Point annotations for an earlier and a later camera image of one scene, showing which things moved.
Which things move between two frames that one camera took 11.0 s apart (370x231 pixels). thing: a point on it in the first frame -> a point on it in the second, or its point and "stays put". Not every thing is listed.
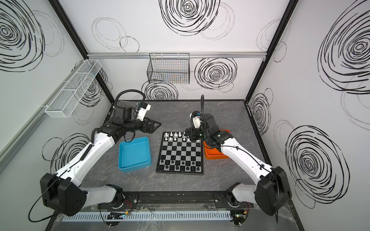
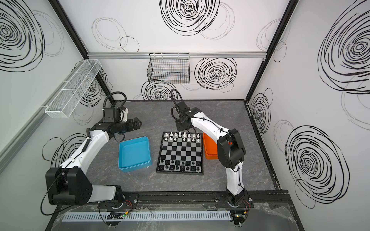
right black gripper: (191, 133) -> (181, 124)
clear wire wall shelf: (65, 100) stays put
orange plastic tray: (213, 153) stays put
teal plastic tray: (134, 155) stays put
